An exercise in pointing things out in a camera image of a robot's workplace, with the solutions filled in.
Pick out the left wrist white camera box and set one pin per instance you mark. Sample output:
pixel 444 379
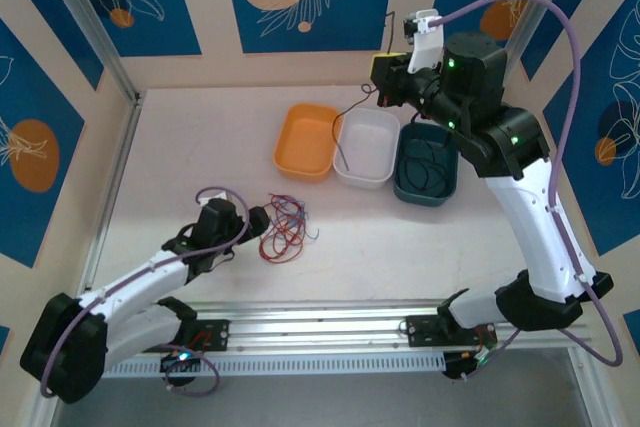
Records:
pixel 212 195

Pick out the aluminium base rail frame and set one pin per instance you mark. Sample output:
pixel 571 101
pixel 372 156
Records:
pixel 320 327

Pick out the white plastic bin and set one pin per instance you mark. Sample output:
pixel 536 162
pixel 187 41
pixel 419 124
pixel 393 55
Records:
pixel 372 147

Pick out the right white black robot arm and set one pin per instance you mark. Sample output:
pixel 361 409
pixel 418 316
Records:
pixel 540 237

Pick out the dark teal plastic bin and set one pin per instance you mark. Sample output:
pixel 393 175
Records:
pixel 447 167

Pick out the orange plastic bin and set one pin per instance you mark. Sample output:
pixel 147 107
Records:
pixel 305 142

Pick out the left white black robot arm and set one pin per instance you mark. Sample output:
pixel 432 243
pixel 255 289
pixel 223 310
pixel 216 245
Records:
pixel 140 282

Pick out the black controller board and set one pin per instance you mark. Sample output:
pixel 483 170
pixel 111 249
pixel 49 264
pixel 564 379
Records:
pixel 460 367
pixel 180 362

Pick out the aluminium frame post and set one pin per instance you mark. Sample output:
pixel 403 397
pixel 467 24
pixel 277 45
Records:
pixel 525 12
pixel 95 22

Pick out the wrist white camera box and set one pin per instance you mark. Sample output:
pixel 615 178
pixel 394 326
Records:
pixel 427 44
pixel 212 195

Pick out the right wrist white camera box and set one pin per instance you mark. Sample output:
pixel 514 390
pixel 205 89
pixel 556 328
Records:
pixel 427 44

